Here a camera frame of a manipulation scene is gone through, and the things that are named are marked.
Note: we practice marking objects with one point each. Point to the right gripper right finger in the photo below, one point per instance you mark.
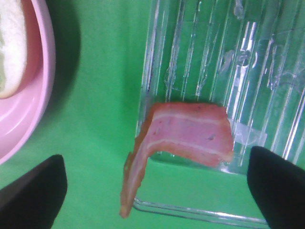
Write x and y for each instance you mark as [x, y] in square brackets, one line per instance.
[278, 188]

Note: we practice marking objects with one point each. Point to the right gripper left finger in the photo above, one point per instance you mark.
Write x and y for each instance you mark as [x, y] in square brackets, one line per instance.
[34, 200]

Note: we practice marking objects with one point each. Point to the bacon strip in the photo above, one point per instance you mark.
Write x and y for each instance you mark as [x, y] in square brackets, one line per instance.
[200, 132]

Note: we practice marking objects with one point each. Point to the toast bread slice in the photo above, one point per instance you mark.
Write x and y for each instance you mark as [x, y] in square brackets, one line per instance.
[13, 27]

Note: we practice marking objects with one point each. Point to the pink round plate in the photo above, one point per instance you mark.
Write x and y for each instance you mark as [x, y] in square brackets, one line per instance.
[21, 113]

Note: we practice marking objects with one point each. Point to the right clear plastic container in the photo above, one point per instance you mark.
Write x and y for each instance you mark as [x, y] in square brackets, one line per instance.
[246, 55]

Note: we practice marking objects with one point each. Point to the green tablecloth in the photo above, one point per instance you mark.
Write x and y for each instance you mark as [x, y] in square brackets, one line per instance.
[91, 119]

